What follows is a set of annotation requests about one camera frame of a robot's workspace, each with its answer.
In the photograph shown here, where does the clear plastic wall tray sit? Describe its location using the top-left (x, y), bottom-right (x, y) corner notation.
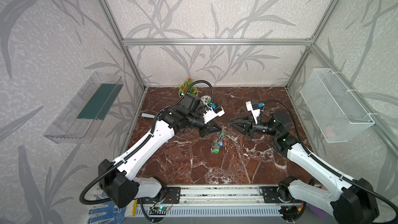
top-left (44, 72), bottom-right (124, 144)

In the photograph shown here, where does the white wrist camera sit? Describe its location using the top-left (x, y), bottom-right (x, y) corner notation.
top-left (246, 101), bottom-right (264, 124)
top-left (203, 103), bottom-right (225, 124)

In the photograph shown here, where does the white wire mesh basket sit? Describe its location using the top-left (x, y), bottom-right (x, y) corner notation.
top-left (300, 68), bottom-right (375, 143)

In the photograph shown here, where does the printed snack jar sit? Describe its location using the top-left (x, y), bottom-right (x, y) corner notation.
top-left (201, 95), bottom-right (212, 105)

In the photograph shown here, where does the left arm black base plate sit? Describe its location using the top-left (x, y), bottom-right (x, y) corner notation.
top-left (142, 186), bottom-right (181, 204)

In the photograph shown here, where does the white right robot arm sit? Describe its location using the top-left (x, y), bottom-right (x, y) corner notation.
top-left (230, 101), bottom-right (398, 224)

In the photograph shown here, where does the blue dotted work glove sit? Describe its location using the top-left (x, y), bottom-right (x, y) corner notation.
top-left (85, 201), bottom-right (135, 224)

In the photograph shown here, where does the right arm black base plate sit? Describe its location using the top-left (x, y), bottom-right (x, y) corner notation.
top-left (259, 186), bottom-right (303, 205)

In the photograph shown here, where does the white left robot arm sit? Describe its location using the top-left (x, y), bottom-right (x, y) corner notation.
top-left (79, 92), bottom-right (224, 208)

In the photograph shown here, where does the potted artificial flower plant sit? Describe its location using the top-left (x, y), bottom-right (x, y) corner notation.
top-left (178, 78), bottom-right (198, 97)

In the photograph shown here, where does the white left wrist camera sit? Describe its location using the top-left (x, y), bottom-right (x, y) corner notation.
top-left (203, 103), bottom-right (225, 124)

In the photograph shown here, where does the green circuit board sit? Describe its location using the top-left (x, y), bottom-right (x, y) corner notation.
top-left (149, 205), bottom-right (173, 215)

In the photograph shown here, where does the light blue toy trowel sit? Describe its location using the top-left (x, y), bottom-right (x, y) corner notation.
top-left (142, 113), bottom-right (155, 119)

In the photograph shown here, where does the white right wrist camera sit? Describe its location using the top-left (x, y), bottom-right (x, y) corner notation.
top-left (246, 101), bottom-right (264, 124)

